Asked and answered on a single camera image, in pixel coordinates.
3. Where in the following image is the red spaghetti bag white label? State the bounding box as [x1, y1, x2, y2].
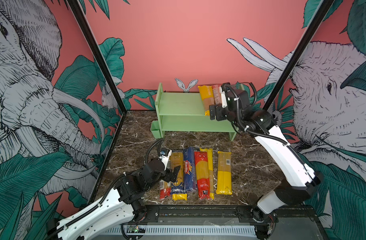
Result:
[212, 85, 222, 105]

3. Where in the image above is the yellow Pastatime spaghetti bag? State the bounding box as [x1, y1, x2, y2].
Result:
[198, 86, 215, 116]

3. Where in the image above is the blue Barilla spaghetti bag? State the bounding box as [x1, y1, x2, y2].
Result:
[184, 147, 197, 193]

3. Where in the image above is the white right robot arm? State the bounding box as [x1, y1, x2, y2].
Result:
[210, 83, 323, 223]

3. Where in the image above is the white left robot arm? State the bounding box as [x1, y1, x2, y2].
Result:
[46, 159, 181, 240]

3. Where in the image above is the green metal shelf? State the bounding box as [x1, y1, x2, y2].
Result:
[150, 83, 237, 141]

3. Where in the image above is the red white-label spaghetti bag left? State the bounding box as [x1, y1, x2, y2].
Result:
[159, 180, 172, 200]

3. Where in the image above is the blue yellow spaghetti bag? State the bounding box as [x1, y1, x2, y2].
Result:
[170, 152, 187, 201]

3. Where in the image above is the red yellow spaghetti bag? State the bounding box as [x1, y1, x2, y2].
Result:
[195, 152, 210, 199]

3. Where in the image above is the yellow spaghetti bag right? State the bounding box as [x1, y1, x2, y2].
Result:
[216, 151, 233, 195]

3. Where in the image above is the white vented strip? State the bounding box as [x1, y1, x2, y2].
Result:
[103, 225, 257, 238]

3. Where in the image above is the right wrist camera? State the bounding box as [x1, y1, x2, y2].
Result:
[219, 86, 228, 108]

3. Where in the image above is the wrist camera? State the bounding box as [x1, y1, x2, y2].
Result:
[219, 86, 228, 108]
[159, 148, 173, 170]

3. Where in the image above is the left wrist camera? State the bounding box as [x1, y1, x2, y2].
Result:
[159, 148, 173, 170]

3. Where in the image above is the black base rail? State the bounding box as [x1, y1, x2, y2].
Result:
[141, 205, 317, 224]

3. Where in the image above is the black enclosure frame post left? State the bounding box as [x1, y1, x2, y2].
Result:
[67, 0, 127, 198]

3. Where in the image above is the black enclosure frame post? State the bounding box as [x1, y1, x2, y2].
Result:
[263, 0, 334, 111]
[67, 0, 127, 198]

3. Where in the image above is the black enclosure frame post right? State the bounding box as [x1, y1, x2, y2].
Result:
[263, 0, 334, 111]

